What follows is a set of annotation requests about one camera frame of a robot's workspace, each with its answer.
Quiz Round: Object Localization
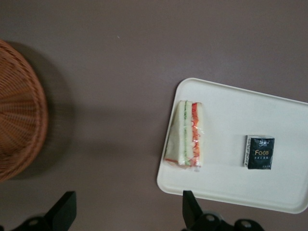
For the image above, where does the triangle sandwich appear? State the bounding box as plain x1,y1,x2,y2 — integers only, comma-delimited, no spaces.
163,99,206,174

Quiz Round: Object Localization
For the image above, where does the brown wicker basket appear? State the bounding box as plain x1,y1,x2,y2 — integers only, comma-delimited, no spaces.
0,38,49,183

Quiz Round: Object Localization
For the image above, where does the cream plastic tray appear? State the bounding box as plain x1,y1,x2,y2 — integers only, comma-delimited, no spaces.
155,77,308,215

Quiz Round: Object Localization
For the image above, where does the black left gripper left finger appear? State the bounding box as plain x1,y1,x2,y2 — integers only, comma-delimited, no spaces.
46,191,77,231

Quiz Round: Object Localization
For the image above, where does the black tissue pack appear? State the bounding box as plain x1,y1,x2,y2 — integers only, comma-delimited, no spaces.
242,134,276,170

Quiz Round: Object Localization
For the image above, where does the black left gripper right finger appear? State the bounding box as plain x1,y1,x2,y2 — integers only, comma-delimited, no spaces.
182,190,205,231

